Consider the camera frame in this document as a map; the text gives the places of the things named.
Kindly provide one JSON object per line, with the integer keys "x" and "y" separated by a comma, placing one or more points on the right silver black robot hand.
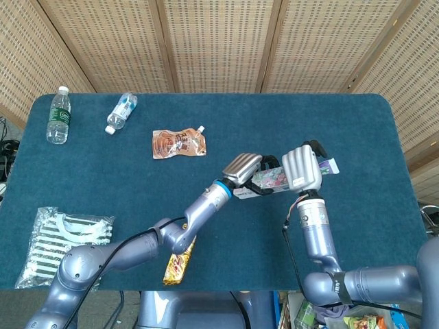
{"x": 303, "y": 168}

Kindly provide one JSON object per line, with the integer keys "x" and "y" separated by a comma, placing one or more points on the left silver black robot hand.
{"x": 241, "y": 169}

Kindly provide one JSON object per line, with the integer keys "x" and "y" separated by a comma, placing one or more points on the purple toothpaste tube white cap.
{"x": 329, "y": 168}

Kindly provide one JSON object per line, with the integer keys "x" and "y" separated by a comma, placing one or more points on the floral toothpaste carton box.
{"x": 271, "y": 180}

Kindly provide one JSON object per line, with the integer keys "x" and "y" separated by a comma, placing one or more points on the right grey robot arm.
{"x": 315, "y": 240}

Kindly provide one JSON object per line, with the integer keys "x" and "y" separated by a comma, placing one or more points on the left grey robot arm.
{"x": 137, "y": 248}

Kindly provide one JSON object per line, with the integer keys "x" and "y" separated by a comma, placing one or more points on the teal carpet table mat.
{"x": 308, "y": 120}

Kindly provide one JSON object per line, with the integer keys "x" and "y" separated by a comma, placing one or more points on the orange spout pouch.
{"x": 171, "y": 144}

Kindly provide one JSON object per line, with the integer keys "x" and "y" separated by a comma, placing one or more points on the gold foil biscuit pack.
{"x": 175, "y": 270}

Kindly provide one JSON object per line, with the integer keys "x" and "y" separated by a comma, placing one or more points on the woven wooden folding screen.
{"x": 219, "y": 44}

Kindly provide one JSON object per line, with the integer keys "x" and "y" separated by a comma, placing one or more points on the blue label water bottle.
{"x": 120, "y": 113}

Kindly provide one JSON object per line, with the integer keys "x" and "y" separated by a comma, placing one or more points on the purple cloth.
{"x": 331, "y": 311}

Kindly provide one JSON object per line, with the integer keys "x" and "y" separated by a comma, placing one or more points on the grey robot torso base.
{"x": 192, "y": 312}

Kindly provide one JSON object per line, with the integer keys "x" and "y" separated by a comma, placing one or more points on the orange green snack bag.
{"x": 363, "y": 323}

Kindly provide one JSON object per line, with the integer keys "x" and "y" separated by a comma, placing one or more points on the green label water bottle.
{"x": 58, "y": 120}

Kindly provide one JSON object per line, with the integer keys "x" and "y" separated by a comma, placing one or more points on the striped shirt in plastic bag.
{"x": 44, "y": 236}

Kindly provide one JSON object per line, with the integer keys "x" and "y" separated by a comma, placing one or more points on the metal chair frame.
{"x": 430, "y": 219}

